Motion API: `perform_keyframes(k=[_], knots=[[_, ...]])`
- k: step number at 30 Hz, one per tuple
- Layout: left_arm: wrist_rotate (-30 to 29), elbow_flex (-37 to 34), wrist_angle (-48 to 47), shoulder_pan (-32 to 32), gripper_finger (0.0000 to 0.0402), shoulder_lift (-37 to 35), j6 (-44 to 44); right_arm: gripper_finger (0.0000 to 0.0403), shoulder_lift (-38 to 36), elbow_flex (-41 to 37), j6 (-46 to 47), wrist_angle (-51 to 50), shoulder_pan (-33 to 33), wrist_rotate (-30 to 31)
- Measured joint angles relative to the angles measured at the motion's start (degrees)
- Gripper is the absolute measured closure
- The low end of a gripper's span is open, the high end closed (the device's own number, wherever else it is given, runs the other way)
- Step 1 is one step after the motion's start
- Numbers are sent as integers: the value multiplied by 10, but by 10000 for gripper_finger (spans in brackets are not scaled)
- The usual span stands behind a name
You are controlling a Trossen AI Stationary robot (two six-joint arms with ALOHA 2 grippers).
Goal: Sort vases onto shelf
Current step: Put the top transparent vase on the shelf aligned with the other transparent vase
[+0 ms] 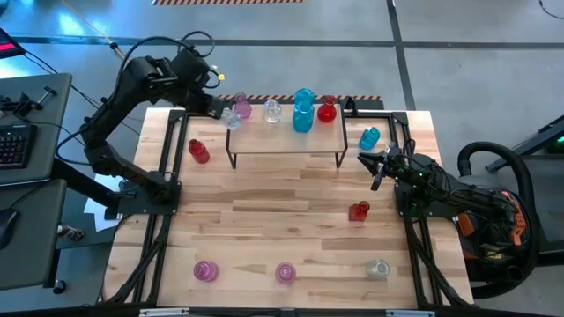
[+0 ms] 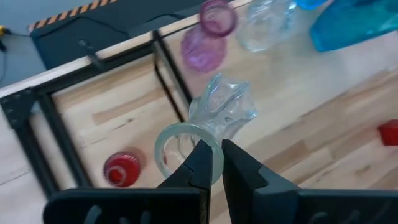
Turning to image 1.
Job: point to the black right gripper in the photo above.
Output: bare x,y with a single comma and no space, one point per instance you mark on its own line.
403,169

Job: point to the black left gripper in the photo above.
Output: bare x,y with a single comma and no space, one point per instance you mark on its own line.
191,70

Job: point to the clear conical glass vase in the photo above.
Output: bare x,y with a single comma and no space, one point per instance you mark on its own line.
231,120

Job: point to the teal textured bottle vase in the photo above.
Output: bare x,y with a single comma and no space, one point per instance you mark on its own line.
368,140

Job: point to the pink bumpy teardrop vase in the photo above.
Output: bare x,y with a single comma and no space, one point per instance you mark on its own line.
242,108

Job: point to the red ribbed cylinder vase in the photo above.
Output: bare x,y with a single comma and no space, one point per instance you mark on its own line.
199,152

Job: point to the red ribbed bell vase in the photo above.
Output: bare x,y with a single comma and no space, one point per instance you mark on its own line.
357,212

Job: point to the clear bulbous glass vase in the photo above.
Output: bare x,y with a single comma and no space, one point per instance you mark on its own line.
272,112

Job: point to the red round-bellied vase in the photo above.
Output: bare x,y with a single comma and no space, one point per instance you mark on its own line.
327,113

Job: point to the teal star-cut wide vase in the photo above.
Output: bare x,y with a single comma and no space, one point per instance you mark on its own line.
303,119

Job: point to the teal tall glass vase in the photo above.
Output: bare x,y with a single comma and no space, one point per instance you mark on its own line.
304,95

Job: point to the clear round jar vase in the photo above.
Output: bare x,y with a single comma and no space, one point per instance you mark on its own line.
377,269

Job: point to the pink twisted cone vase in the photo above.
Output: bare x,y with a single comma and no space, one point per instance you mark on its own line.
285,273

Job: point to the pink ringed jar vase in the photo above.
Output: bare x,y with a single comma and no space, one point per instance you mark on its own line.
205,271

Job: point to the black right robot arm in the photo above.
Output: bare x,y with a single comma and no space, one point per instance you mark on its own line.
462,198

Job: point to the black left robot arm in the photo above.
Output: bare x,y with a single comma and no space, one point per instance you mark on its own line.
112,110

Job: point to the black orange equipment unit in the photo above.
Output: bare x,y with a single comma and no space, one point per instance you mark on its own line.
513,216

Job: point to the dark floor tape strip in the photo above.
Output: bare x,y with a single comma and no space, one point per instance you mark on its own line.
394,22

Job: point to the black desk leg bar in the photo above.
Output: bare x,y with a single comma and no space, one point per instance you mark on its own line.
83,185

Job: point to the black stand with green light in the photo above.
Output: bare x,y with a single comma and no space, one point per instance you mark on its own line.
524,147

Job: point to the white paper sheet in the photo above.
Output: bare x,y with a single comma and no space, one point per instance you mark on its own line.
99,216

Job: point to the grey desk with keyboard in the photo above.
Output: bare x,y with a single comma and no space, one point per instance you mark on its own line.
48,145

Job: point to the dark grey platform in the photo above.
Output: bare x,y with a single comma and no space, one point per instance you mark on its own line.
553,207

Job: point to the black clamp tool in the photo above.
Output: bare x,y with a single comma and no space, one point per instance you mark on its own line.
22,105

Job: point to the black backlit keyboard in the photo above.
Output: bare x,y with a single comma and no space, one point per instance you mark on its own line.
15,147

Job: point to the monitor with pink screen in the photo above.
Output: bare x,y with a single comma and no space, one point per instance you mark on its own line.
6,46

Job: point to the grey desk with mouse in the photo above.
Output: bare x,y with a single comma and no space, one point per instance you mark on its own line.
35,238

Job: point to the black caster wheel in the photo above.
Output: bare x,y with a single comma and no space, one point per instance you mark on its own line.
58,287

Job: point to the black computer mouse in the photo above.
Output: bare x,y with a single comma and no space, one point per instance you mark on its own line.
6,229

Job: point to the black aluminium table frame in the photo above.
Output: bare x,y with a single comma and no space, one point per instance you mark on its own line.
400,118

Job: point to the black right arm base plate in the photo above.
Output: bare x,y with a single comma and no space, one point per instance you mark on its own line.
423,214

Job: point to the wooden shelf with black frame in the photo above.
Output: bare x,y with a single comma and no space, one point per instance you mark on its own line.
286,141

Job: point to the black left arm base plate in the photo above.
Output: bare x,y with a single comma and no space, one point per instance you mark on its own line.
132,208

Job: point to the silver table bracket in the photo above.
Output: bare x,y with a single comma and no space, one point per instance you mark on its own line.
410,313
164,313

